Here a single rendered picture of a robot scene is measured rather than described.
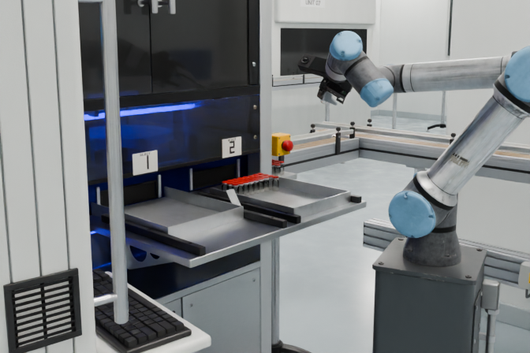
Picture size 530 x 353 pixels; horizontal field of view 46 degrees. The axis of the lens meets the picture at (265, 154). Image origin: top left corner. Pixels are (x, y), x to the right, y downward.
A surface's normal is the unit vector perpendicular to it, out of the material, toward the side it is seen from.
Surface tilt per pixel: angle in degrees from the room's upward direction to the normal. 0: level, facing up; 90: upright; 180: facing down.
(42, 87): 90
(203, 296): 90
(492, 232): 90
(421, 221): 96
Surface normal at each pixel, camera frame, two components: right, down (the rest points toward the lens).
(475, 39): -0.68, 0.14
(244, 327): 0.73, 0.13
